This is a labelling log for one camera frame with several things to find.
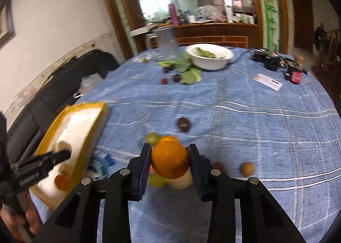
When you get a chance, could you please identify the bamboo wall decoration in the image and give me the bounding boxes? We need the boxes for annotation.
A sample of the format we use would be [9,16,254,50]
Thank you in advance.
[253,0,280,49]

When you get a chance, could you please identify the brown wooden door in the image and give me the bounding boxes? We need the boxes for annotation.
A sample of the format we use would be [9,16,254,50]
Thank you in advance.
[290,0,315,53]

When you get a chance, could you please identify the crumpled translucent plastic bag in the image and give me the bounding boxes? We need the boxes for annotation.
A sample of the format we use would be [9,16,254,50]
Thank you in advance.
[196,5,227,22]

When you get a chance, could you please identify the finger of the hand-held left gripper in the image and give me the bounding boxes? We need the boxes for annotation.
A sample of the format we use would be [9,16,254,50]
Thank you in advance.
[35,150,73,165]

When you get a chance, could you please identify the white and red card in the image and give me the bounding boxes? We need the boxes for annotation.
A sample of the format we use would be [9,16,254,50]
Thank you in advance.
[254,74,283,91]

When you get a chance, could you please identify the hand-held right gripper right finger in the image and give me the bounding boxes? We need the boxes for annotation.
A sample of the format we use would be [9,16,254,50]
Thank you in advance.
[187,144,307,243]

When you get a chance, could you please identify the black camera equipment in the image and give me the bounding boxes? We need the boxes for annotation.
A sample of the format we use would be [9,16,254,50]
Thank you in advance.
[250,49,283,71]

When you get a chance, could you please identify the framed picture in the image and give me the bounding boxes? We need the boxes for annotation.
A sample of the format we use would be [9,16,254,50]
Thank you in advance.
[0,0,16,49]

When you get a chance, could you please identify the large orange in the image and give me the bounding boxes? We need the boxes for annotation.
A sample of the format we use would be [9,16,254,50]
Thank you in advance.
[151,141,190,179]

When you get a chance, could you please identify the dark red small fruit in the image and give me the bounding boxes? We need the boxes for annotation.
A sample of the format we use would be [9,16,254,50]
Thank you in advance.
[212,162,227,174]

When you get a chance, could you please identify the small orange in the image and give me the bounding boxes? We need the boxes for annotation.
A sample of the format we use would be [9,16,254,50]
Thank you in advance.
[55,174,70,191]

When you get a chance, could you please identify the person's left hand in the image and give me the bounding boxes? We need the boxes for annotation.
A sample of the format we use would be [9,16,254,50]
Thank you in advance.
[0,192,43,242]

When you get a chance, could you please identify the purple bottle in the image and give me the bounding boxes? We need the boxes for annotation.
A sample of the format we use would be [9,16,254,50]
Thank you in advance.
[168,3,179,26]

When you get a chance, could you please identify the blue checked tablecloth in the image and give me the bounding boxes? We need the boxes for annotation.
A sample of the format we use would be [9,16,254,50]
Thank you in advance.
[35,46,341,243]

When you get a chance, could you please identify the pale yellow fruit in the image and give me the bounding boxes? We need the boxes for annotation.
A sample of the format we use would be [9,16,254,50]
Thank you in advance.
[166,168,194,189]

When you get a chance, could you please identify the black sofa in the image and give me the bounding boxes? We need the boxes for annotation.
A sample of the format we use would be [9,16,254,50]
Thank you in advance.
[7,49,120,169]

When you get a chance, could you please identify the black jar with red label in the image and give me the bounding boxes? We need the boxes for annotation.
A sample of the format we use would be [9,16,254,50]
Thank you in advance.
[285,63,304,85]

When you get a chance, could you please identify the white plastic bag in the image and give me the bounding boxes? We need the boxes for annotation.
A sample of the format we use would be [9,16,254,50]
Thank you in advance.
[73,74,103,99]

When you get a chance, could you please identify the brown round fruit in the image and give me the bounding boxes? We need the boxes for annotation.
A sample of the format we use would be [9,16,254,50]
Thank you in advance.
[241,162,255,177]

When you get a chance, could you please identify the green leaf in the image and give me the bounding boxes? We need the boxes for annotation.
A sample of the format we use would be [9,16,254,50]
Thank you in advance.
[173,55,199,73]
[181,70,202,85]

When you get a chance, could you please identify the green leaves in bowl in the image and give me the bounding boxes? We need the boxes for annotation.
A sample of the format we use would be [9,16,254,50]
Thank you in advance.
[196,48,227,59]

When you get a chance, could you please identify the white bowl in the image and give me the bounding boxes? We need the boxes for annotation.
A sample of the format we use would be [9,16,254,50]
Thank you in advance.
[185,44,234,71]

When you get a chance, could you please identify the clear glass pitcher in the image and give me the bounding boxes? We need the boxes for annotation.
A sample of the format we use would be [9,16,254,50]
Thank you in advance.
[144,26,179,61]

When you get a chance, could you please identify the white shelf board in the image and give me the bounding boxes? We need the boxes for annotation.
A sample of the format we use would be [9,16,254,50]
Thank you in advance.
[130,26,157,37]

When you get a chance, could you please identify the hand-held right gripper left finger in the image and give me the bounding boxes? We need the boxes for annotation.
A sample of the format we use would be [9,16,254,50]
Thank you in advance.
[32,142,152,243]

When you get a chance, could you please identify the wooden sideboard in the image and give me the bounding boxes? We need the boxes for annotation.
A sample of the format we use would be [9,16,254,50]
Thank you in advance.
[149,23,260,49]

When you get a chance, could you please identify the yellow and white foam tray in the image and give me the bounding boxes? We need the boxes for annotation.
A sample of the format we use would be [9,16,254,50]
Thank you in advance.
[29,102,110,211]

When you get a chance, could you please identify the dark purple plum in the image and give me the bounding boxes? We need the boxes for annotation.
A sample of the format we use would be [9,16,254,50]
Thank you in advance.
[176,117,191,133]

